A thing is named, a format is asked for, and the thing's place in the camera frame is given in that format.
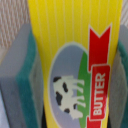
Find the gripper grey left finger with green pad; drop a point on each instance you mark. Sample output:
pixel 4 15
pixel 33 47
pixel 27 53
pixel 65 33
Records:
pixel 21 81

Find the gripper grey right finger with green pad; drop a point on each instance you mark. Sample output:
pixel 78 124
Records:
pixel 118 104

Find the yellow butter box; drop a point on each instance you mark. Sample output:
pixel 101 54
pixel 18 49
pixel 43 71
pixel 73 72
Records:
pixel 77 81

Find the woven beige placemat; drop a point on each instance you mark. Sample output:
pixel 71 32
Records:
pixel 13 20

